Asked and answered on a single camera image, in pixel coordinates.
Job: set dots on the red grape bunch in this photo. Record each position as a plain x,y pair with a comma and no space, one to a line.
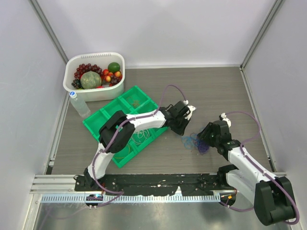
84,68

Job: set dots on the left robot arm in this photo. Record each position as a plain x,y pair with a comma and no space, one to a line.
114,135

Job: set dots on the green compartment tray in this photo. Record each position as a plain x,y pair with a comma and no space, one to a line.
133,101

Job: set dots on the red yellow cherries bunch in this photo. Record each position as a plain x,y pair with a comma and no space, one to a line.
110,78

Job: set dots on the white slotted cable duct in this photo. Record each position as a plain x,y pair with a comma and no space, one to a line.
89,198

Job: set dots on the clear water bottle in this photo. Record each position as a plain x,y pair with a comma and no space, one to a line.
79,104

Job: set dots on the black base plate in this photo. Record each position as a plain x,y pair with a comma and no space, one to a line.
190,184

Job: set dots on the green melon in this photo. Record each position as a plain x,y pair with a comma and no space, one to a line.
90,80

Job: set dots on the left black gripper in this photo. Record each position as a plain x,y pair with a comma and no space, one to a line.
181,131

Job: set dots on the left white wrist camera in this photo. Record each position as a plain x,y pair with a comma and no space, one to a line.
190,111

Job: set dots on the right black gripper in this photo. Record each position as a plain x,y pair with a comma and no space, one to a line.
204,135

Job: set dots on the dark grape bunch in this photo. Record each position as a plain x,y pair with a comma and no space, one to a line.
77,84

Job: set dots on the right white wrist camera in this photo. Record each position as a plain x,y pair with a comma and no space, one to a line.
224,117

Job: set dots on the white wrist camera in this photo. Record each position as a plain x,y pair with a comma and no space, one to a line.
224,117
190,111

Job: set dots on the white plastic basket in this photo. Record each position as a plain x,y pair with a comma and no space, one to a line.
102,60

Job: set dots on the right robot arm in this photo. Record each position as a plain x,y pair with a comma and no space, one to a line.
272,197

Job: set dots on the green lime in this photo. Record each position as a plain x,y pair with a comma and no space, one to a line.
113,67

